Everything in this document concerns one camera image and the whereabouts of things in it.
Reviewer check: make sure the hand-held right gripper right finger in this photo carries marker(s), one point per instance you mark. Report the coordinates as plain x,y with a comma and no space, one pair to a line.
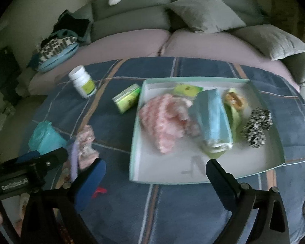
218,180

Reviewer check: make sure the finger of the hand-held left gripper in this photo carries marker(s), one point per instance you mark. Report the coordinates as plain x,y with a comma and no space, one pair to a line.
54,157
28,156

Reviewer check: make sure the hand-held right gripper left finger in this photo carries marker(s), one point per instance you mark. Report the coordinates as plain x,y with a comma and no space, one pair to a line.
91,183

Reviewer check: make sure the pink scrunchie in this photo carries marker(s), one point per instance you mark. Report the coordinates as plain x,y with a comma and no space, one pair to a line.
87,148

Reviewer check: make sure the white shallow box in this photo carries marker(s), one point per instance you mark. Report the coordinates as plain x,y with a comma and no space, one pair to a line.
167,165

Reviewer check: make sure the green headband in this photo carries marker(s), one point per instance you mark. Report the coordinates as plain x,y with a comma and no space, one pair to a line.
232,122

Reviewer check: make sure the black and white scrunchie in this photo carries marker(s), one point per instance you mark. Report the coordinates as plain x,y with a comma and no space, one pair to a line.
256,128

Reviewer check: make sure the pink fluffy cloth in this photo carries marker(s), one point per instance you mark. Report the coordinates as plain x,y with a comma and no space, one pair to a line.
160,122

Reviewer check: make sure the small green packet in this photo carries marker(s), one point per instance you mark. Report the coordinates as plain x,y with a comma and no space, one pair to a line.
188,89

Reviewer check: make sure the small red scrap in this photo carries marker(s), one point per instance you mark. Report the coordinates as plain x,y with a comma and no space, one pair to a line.
99,192

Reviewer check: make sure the teal crumpled cloth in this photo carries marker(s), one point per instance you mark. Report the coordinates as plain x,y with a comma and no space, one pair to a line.
44,138

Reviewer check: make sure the blue plaid blanket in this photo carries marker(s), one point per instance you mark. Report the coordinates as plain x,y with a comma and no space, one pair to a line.
167,208

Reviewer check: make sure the white bottle with green label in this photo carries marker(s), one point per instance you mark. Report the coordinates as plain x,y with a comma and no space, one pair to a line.
82,83

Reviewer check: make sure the green tissue packet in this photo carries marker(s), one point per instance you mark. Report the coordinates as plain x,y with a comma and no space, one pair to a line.
127,98

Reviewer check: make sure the dark clothing pile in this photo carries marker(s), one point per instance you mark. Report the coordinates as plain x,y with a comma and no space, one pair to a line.
71,25

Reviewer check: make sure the pink sofa cover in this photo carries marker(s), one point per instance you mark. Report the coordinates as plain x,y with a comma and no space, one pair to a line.
132,43

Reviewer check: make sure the grey square cushion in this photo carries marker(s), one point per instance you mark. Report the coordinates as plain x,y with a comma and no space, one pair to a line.
272,40
205,12

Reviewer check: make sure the grey sofa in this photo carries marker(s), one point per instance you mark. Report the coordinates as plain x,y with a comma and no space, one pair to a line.
142,15

